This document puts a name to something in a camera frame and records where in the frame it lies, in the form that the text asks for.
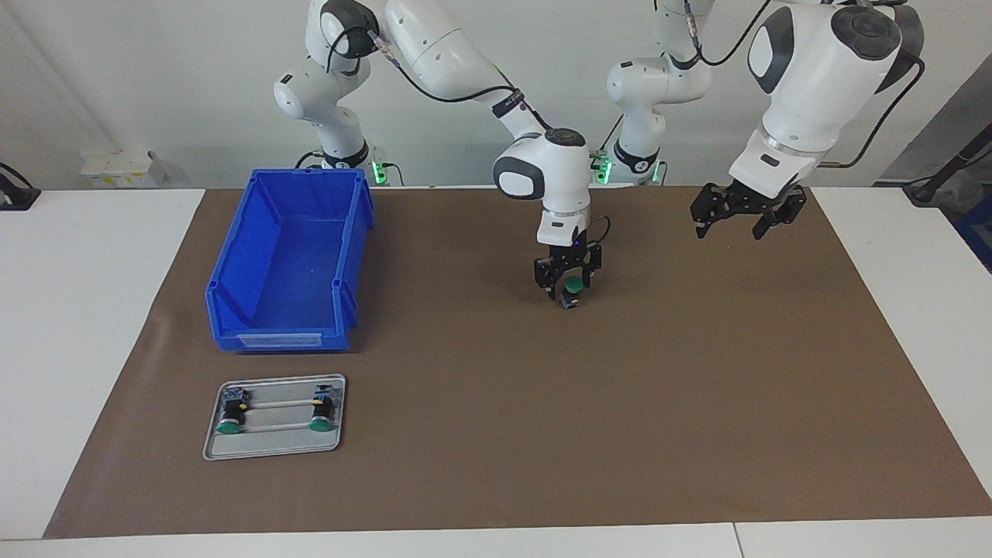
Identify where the black tripod leg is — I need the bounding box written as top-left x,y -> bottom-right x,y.
903,124 -> 992,206

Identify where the blue plastic storage bin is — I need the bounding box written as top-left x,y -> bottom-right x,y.
205,169 -> 375,353

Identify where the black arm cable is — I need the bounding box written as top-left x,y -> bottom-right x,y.
682,0 -> 927,170
329,27 -> 613,241

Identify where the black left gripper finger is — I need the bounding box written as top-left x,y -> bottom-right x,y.
690,184 -> 737,239
752,192 -> 808,239

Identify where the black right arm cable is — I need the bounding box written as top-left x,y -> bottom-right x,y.
329,27 -> 613,241

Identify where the white wall socket box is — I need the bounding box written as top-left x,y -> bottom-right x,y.
81,150 -> 167,189

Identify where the brown table mat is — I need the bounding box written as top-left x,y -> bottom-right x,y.
43,186 -> 992,539

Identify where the black stand foot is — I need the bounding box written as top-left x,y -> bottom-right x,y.
0,163 -> 41,212

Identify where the blue crate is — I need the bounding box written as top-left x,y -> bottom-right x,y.
957,194 -> 992,272

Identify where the silver metal tray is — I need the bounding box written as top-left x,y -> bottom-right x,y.
202,374 -> 346,462

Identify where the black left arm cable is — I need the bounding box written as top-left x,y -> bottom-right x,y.
682,0 -> 927,170

